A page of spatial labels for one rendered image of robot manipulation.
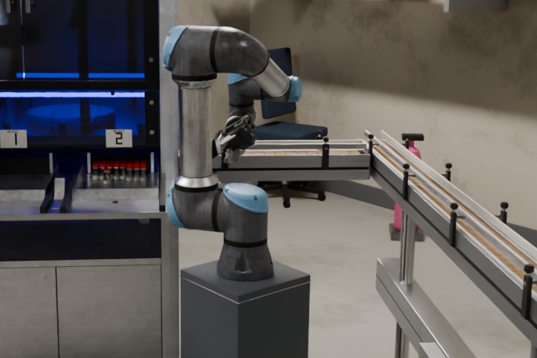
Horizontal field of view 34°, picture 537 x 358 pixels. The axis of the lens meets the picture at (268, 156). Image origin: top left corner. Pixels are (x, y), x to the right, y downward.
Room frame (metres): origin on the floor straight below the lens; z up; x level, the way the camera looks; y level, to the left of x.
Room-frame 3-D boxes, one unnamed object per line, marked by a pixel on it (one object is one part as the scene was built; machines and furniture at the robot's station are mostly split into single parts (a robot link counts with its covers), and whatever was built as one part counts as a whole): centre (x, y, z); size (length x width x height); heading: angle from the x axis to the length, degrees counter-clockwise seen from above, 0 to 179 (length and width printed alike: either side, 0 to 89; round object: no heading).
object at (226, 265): (2.21, 0.06, 0.84); 0.15 x 0.15 x 0.10
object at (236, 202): (2.21, 0.06, 0.96); 0.13 x 0.12 x 0.14; 74
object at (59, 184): (2.54, 0.63, 0.91); 0.14 x 0.03 x 0.06; 7
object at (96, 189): (2.75, 0.48, 0.90); 0.34 x 0.26 x 0.04; 7
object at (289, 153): (3.07, -0.02, 0.92); 0.69 x 0.15 x 0.16; 97
